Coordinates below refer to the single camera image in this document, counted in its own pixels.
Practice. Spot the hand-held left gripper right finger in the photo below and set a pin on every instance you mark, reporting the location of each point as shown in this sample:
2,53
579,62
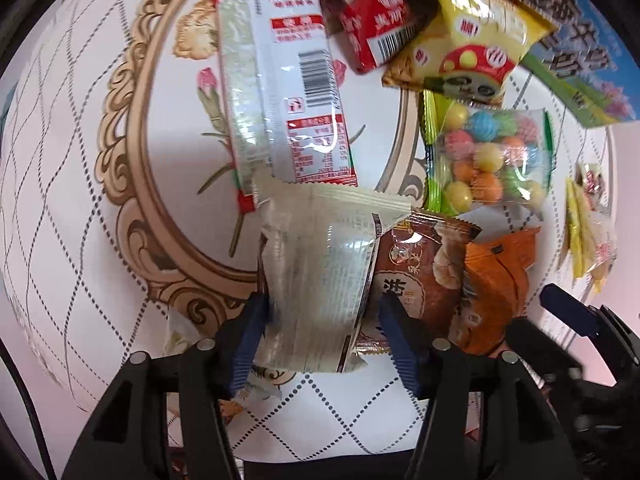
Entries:
400,340

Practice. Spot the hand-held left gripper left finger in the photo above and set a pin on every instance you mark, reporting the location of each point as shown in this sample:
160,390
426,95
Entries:
250,340

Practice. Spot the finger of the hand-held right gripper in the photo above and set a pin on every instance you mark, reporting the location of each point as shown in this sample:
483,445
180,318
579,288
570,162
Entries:
565,307
540,345

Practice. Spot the pale green snack packet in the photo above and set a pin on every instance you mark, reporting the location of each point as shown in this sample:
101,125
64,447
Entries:
182,335

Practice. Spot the orange snack packet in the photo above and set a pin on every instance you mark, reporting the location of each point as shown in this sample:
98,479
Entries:
495,290

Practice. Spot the brown snack packet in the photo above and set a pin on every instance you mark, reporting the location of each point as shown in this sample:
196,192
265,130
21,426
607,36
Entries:
415,270

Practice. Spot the beige snack packet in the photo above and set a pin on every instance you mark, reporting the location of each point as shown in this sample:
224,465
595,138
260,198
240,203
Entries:
320,270

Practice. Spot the clear bag of colourful candy balls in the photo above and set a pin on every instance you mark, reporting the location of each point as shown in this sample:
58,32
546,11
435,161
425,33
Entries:
485,160

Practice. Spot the red and white wafer packet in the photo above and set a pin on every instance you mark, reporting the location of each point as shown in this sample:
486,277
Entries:
290,85

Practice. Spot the yellow mushroom print snack packet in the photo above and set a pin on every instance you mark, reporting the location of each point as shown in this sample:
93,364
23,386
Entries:
475,35

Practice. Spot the small red snack packet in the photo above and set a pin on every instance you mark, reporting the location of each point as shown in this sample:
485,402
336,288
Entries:
370,15

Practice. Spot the clear bag with yellow sticks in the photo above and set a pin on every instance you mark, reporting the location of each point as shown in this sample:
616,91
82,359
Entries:
580,230

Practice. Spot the blue printed box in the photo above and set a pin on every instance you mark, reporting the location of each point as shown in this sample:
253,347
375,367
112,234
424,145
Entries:
575,35

